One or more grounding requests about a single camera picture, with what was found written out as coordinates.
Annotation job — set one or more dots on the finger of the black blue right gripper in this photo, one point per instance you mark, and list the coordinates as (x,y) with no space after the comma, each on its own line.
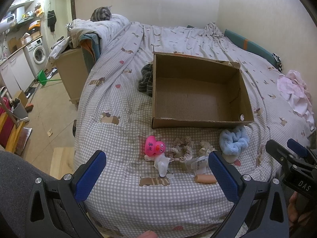
(262,203)

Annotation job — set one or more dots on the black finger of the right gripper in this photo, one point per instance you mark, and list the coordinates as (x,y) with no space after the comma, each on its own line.
(286,159)

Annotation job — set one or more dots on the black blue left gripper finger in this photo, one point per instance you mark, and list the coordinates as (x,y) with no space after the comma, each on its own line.
(56,208)

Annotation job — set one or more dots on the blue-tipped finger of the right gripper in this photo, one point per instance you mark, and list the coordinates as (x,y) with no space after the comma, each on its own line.
(308,155)

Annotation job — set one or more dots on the light blue fluffy scrunchie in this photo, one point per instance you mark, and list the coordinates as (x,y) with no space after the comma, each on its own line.
(234,142)

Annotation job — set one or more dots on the peach sausage toy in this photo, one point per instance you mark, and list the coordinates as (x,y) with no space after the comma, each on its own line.
(205,179)

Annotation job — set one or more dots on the clear plastic labelled packet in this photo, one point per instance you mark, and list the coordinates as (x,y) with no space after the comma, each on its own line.
(197,166)

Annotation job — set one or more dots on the beige lace scrunchie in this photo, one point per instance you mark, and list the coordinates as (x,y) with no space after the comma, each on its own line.
(181,150)

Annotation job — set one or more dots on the white ghost plush toy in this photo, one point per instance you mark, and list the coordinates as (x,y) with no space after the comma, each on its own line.
(161,163)

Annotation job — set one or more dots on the pink rubber duck toy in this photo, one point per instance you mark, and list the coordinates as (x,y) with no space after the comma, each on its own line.
(154,147)

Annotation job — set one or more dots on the brown cardboard box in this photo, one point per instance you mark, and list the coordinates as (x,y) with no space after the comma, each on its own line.
(197,92)

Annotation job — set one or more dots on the cream frilly scrunchie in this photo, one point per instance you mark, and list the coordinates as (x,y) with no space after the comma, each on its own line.
(206,149)

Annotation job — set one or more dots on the person's hand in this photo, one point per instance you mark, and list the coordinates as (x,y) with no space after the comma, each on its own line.
(293,215)

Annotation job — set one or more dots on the pink white crumpled clothes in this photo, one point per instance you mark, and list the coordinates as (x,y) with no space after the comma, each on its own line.
(294,90)

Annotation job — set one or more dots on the yellow red wooden chair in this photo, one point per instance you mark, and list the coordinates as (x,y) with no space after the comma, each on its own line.
(12,137)

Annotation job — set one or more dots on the teal cushion with orange stripe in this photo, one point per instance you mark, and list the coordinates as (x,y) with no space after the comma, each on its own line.
(252,47)

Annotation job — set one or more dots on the checkered dog-print bedspread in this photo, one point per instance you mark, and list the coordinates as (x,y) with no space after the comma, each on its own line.
(150,101)

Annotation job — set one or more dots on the grey waste bin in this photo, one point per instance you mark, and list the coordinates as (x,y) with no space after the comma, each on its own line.
(18,109)

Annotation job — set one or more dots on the white kitchen cabinet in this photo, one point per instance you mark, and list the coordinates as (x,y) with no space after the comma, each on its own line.
(16,73)

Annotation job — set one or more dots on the dark striped cloth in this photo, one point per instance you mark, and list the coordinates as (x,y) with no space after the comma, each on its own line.
(145,84)

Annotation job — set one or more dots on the white washing machine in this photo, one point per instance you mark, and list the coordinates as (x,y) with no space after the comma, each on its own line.
(36,55)

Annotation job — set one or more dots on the teal orange folded blanket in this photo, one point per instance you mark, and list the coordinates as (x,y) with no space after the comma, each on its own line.
(90,45)

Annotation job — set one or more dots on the white floral duvet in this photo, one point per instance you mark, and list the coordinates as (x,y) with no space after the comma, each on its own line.
(100,33)

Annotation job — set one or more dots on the grey tabby cat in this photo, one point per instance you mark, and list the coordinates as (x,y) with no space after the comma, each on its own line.
(101,14)

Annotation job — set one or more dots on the green dustpan with handle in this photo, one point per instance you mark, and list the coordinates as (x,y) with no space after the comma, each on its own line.
(43,78)

